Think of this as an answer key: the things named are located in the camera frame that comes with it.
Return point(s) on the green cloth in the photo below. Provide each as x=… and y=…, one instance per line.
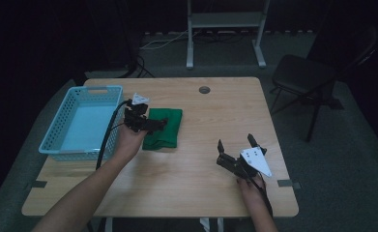
x=167, y=132

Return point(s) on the person's left hand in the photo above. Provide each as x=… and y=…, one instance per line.
x=128, y=143

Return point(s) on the person's right hand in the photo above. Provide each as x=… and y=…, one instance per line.
x=251, y=195

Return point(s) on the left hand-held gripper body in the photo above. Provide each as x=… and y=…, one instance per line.
x=136, y=119

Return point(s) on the grey metal stand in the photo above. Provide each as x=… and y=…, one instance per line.
x=225, y=20

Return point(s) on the grey tape strip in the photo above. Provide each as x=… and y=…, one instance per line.
x=286, y=183
x=40, y=184

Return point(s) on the black folding chair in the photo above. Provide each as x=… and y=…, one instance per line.
x=302, y=75

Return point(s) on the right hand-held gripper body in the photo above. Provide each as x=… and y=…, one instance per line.
x=238, y=164

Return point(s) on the light blue plastic basket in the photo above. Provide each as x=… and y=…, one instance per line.
x=80, y=129

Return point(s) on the white table leg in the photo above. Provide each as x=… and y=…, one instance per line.
x=220, y=224
x=109, y=224

